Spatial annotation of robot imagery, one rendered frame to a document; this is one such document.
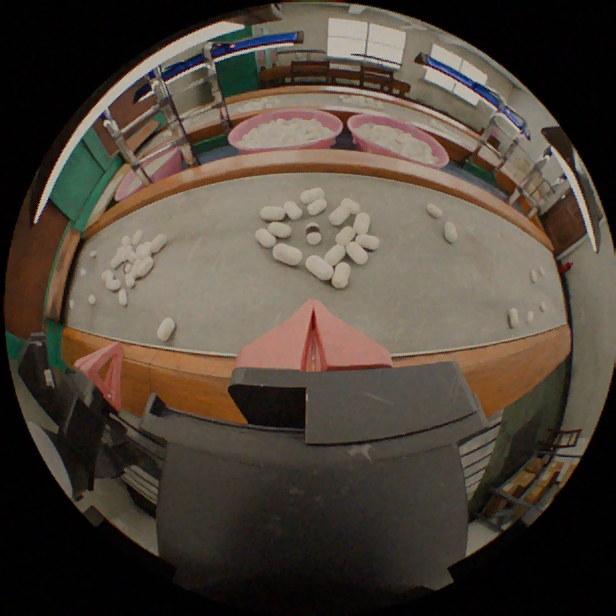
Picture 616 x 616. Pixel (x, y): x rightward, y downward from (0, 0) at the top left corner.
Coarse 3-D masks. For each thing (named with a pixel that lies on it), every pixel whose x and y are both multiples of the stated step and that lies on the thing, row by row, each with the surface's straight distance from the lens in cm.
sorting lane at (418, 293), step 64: (192, 192) 44; (256, 192) 36; (384, 192) 37; (192, 256) 33; (256, 256) 28; (320, 256) 27; (384, 256) 29; (448, 256) 35; (512, 256) 55; (128, 320) 39; (192, 320) 29; (256, 320) 25; (384, 320) 25; (448, 320) 30
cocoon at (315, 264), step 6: (312, 258) 24; (318, 258) 24; (306, 264) 25; (312, 264) 24; (318, 264) 24; (324, 264) 24; (312, 270) 24; (318, 270) 24; (324, 270) 24; (330, 270) 24; (318, 276) 24; (324, 276) 24; (330, 276) 24
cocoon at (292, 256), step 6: (276, 246) 25; (282, 246) 25; (288, 246) 25; (276, 252) 25; (282, 252) 25; (288, 252) 25; (294, 252) 25; (300, 252) 25; (276, 258) 26; (282, 258) 25; (288, 258) 25; (294, 258) 24; (300, 258) 25; (294, 264) 25
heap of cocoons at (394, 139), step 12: (360, 132) 57; (372, 132) 60; (384, 132) 61; (396, 132) 64; (384, 144) 54; (396, 144) 55; (408, 144) 59; (420, 144) 65; (408, 156) 52; (420, 156) 55; (432, 156) 63
